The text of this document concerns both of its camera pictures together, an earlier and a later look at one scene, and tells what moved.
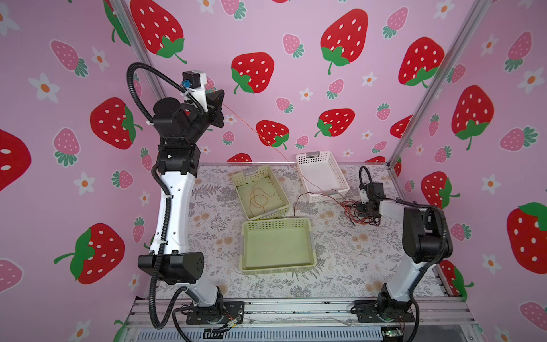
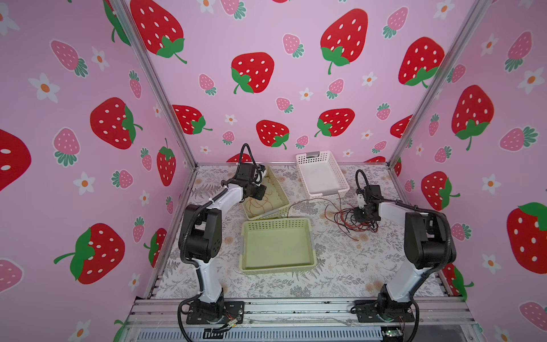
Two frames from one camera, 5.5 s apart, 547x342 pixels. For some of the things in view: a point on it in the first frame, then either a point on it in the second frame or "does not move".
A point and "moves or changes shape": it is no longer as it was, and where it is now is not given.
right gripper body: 363,209 does not move
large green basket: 277,245 does not move
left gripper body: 211,117 → 256,192
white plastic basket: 320,174 does not move
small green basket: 260,194 does not move
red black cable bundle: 358,211 moves or changes shape
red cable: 280,152 → 269,201
